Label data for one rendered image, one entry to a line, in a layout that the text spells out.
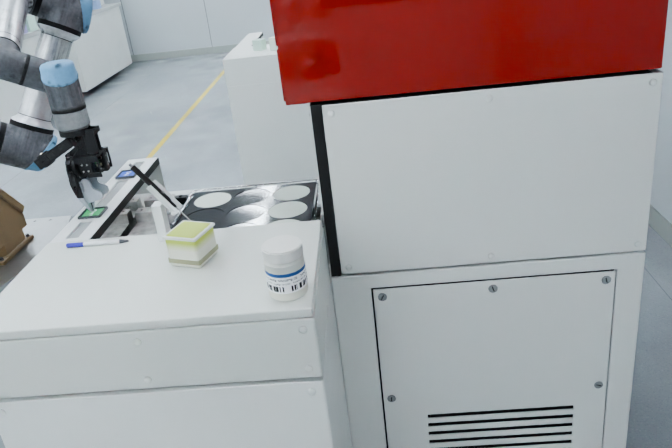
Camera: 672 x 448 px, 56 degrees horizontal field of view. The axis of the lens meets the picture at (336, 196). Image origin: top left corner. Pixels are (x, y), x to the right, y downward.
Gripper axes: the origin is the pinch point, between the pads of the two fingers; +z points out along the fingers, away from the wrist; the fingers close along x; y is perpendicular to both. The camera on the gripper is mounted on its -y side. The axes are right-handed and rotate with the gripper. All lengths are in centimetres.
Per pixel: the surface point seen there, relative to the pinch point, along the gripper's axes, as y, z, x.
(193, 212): 22.5, 8.2, 9.5
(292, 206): 49, 8, 8
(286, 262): 55, -6, -47
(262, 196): 39.9, 8.2, 16.1
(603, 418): 122, 63, -16
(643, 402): 152, 98, 27
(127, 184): 3.1, 2.1, 18.5
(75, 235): 0.6, 2.5, -10.8
